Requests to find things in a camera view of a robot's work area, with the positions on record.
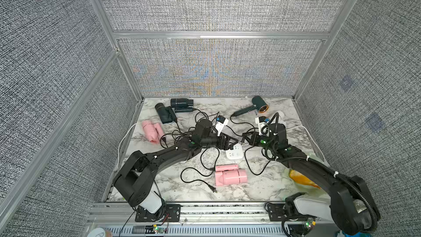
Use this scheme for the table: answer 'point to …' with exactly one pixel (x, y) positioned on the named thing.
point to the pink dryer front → (226, 174)
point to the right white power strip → (237, 153)
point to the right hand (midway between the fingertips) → (243, 130)
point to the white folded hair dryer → (281, 119)
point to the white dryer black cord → (265, 165)
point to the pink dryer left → (153, 131)
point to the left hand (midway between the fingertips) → (236, 139)
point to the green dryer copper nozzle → (263, 108)
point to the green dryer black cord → (243, 123)
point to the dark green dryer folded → (166, 113)
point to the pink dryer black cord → (202, 174)
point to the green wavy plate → (291, 187)
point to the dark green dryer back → (182, 105)
